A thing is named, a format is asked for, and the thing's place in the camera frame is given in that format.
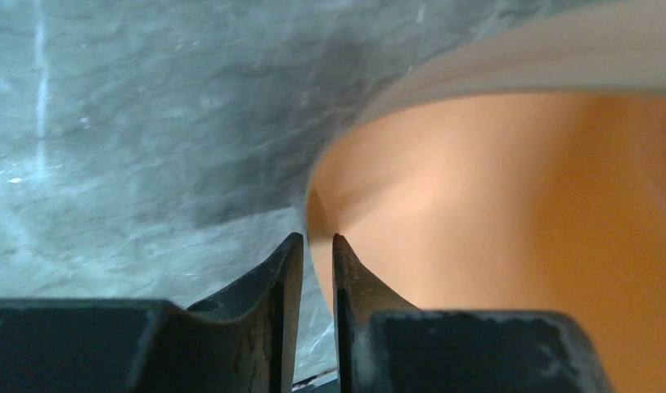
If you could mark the orange plastic bucket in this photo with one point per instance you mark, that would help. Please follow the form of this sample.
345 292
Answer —
522 171

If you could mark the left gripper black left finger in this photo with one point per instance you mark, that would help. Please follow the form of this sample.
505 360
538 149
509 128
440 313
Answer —
240 339

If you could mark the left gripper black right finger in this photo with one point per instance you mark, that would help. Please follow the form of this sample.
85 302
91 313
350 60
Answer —
386 344

